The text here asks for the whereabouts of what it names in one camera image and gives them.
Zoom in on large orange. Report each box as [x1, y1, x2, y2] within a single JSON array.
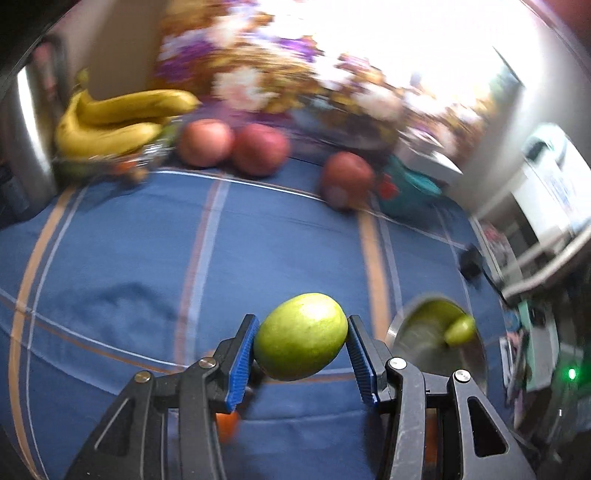
[[215, 411, 240, 444]]

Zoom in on large green jujube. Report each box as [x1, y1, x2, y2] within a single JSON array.
[[253, 293, 349, 382]]

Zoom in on stainless steel basin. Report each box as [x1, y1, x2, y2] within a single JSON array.
[[385, 293, 488, 393]]

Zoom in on black power adapter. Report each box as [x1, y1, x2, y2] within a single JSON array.
[[459, 245, 484, 282]]

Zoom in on blue plaid tablecloth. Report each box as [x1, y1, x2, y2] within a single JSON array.
[[1, 161, 509, 479]]

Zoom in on teal plastic box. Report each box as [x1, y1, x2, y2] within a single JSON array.
[[376, 155, 442, 218]]

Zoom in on dark red apple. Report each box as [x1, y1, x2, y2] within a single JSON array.
[[320, 151, 375, 211]]

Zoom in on middle red apple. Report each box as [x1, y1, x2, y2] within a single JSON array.
[[231, 123, 290, 177]]

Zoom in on pale red apple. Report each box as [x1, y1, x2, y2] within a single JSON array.
[[177, 119, 235, 168]]

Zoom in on clear plastic fruit tray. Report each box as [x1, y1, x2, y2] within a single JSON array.
[[53, 118, 181, 186]]

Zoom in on white shelf rack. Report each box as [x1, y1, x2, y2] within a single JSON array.
[[475, 121, 591, 305]]

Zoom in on upper yellow banana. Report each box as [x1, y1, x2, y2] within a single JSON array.
[[76, 89, 200, 125]]

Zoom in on yellow banana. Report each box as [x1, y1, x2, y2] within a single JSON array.
[[54, 91, 163, 160], [76, 89, 200, 125]]

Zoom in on lower yellow banana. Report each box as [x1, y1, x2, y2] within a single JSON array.
[[54, 91, 163, 160]]

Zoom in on flower painting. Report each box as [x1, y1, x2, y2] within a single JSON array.
[[153, 1, 520, 160]]

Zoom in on stainless steel thermos jug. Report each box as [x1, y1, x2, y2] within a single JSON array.
[[1, 34, 70, 220]]

